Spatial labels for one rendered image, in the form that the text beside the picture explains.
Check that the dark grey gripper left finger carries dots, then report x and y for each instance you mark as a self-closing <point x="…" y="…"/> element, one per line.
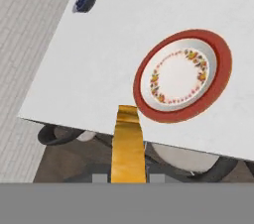
<point x="99" y="177"/>

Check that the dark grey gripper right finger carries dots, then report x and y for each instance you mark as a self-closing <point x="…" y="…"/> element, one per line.
<point x="157" y="177"/>

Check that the red-rimmed floral white plate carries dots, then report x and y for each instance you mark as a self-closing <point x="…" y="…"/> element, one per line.
<point x="180" y="76"/>

